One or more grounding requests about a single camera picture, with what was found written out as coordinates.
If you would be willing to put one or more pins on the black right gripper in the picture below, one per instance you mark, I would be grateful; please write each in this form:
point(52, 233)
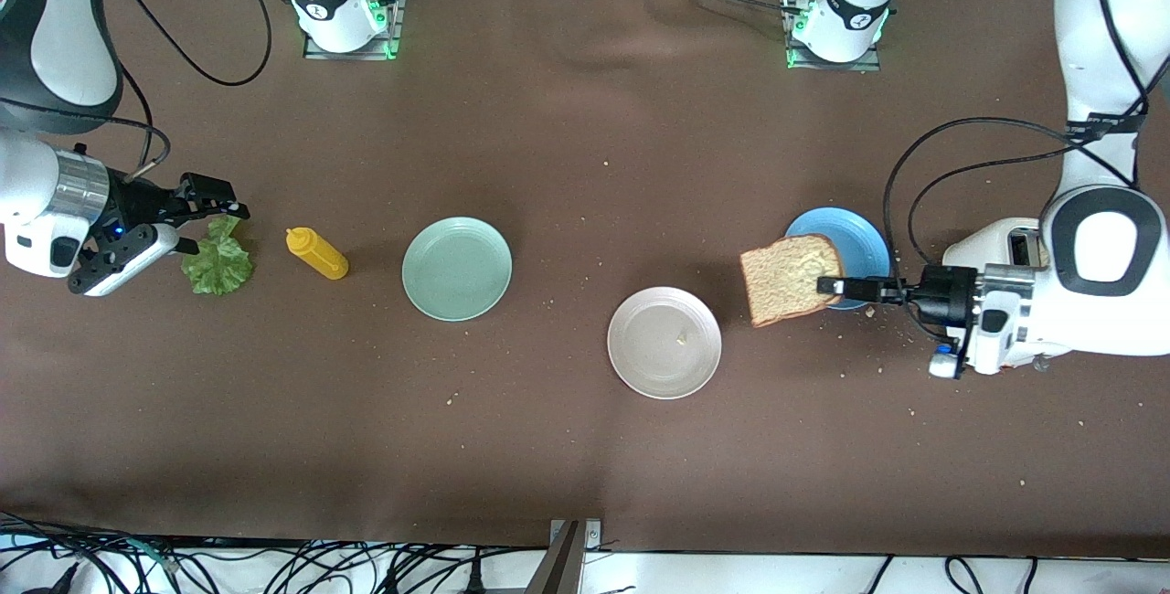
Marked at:
point(135, 203)

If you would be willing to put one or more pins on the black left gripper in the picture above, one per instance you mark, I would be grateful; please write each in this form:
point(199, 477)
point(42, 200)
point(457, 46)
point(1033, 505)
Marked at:
point(943, 291)

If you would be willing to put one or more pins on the green lettuce leaf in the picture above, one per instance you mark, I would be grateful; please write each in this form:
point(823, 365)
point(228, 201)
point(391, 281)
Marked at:
point(219, 270)

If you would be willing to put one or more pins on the brown bread slice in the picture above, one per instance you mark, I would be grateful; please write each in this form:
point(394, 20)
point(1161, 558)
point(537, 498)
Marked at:
point(786, 283)

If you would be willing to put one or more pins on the yellow mustard squeeze bottle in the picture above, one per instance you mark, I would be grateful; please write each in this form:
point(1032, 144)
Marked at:
point(320, 256)

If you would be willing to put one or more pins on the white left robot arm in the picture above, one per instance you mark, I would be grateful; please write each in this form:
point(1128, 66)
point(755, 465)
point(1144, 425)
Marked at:
point(1097, 27)

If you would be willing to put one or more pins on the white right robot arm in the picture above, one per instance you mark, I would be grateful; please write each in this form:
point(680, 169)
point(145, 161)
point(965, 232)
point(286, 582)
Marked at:
point(64, 46)

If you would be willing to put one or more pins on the blue plate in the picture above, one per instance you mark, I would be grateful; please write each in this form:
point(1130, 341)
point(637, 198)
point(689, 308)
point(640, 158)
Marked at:
point(864, 242)

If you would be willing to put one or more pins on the beige plate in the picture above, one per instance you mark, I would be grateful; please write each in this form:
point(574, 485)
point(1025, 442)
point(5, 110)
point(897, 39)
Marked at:
point(654, 361)

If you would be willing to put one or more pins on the pale green plate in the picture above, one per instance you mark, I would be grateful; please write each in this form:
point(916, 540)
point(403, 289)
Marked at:
point(457, 270)

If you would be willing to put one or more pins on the white toaster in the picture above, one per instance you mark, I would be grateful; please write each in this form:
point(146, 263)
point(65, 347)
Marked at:
point(992, 242)

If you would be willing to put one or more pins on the brown table cloth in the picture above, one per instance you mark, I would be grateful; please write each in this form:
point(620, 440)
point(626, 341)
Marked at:
point(585, 164)

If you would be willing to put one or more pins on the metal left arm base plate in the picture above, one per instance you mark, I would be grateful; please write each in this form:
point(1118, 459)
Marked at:
point(832, 67)

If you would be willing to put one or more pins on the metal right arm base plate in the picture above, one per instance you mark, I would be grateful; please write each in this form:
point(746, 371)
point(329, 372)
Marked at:
point(394, 18)

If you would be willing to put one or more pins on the grey metal bracket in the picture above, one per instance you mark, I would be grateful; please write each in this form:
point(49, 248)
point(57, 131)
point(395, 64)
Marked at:
point(562, 567)

